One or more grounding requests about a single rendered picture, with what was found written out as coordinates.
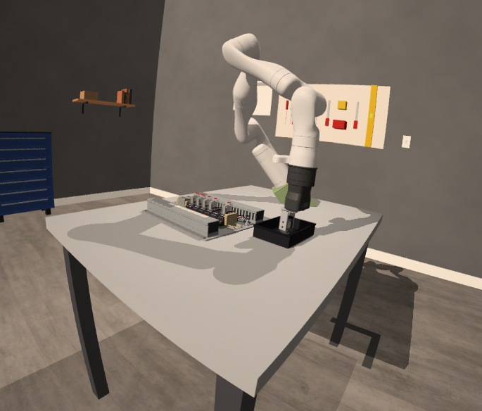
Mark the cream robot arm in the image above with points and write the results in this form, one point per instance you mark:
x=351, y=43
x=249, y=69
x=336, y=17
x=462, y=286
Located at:
x=243, y=53

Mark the black parts tray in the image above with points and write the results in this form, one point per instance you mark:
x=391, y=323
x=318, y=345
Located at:
x=269, y=231

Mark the grey relay with red button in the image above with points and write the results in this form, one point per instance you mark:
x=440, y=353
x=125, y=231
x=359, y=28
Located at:
x=226, y=208
x=204, y=202
x=198, y=200
x=193, y=198
x=213, y=204

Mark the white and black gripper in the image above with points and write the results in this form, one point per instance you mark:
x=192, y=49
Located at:
x=302, y=167

